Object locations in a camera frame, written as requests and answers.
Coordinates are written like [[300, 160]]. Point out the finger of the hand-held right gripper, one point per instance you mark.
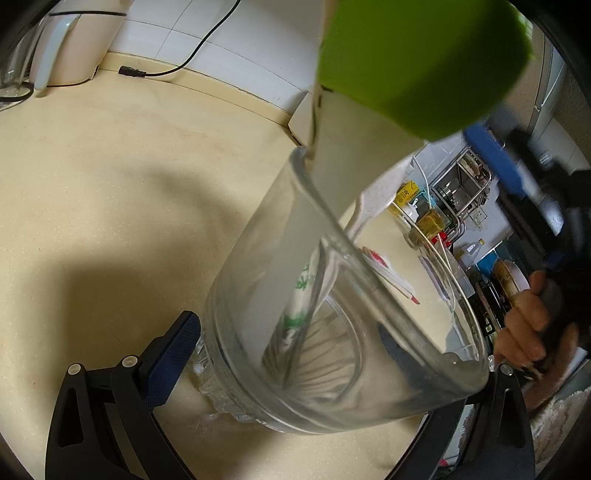
[[521, 138], [494, 159]]

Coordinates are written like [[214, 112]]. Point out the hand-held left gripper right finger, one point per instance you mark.
[[508, 415]]

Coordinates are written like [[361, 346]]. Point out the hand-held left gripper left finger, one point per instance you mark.
[[173, 357]]

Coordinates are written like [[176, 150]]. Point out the clear glass cup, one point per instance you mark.
[[240, 295]]

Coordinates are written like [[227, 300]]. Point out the large white plastic spoon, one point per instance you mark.
[[374, 203]]

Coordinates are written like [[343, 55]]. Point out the chopsticks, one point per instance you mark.
[[302, 281]]

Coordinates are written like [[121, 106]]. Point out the person's right hand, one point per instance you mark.
[[521, 332]]

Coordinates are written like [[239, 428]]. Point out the metal kitchen rack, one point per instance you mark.
[[461, 189]]

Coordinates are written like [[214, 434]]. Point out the yellow carton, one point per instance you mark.
[[406, 194]]

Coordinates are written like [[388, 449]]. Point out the cooking oil bottle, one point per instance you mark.
[[471, 253]]

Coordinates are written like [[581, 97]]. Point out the phone in purple case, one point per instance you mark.
[[438, 281]]

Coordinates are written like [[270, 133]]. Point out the red plastic spoon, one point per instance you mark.
[[376, 256]]

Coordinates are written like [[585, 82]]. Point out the white plastic fork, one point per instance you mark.
[[392, 279]]

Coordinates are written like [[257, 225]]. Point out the cream electric kettle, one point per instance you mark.
[[83, 41]]

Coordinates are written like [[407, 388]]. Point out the glass jar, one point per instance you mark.
[[14, 60]]

